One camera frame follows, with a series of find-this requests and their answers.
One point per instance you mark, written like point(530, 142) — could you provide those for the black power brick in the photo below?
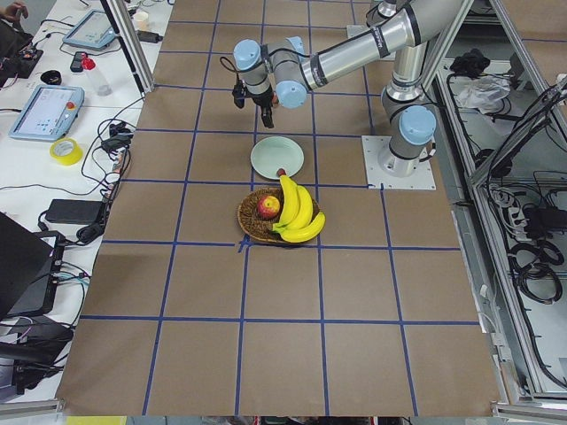
point(69, 211)

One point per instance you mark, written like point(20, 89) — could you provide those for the red apple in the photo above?
point(268, 207)

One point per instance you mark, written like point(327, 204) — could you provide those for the clear plastic bottle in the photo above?
point(95, 76)

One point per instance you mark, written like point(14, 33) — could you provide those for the yellow banana bunch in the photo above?
point(297, 223)

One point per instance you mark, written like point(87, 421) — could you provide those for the aluminium frame post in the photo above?
point(117, 13)

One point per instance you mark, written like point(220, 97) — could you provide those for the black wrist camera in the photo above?
point(239, 95)

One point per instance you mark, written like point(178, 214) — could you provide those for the yellow tape roll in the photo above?
point(66, 151)

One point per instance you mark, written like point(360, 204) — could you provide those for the black laptop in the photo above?
point(29, 263)

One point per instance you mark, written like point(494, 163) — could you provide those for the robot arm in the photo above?
point(282, 73)

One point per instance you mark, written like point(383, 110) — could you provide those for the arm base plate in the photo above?
point(386, 171)

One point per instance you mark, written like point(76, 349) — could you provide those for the paper cup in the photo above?
point(141, 20)

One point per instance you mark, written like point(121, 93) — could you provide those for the far teach pendant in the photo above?
point(94, 32)

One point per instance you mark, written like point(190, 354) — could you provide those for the near teach pendant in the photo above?
point(48, 114)

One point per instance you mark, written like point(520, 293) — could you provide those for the wicker basket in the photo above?
point(253, 225)

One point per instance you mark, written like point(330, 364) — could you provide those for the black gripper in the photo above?
point(262, 99)

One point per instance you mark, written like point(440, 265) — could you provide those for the teach pendant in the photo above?
point(94, 32)
point(48, 114)

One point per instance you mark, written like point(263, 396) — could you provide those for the light green plate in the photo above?
point(273, 153)

